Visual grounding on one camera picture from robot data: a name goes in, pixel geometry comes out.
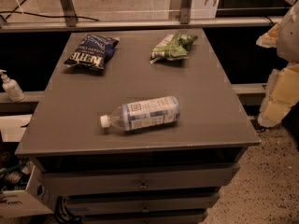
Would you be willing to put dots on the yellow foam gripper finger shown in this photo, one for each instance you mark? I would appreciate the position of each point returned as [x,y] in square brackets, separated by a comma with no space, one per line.
[269,39]
[281,94]

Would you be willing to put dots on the blue label plastic water bottle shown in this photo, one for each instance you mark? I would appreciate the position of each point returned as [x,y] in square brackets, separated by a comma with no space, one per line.
[142,114]

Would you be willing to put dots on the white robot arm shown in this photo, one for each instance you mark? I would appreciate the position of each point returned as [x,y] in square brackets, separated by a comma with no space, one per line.
[288,36]

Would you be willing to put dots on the green chip bag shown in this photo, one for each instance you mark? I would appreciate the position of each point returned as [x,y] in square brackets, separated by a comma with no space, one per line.
[173,47]

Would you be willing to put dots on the blue Kettle chip bag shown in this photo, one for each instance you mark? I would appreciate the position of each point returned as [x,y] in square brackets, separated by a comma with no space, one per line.
[93,52]

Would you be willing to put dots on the white pump dispenser bottle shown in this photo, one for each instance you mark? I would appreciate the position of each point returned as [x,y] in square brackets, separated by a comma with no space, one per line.
[11,87]

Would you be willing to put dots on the grey drawer cabinet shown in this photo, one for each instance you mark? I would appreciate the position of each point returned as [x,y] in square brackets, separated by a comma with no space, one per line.
[159,175]

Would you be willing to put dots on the white cardboard box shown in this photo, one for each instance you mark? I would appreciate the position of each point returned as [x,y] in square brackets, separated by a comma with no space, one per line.
[35,199]

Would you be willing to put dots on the grey metal frame rail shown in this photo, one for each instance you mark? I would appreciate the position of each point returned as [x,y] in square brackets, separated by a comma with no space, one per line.
[102,15]

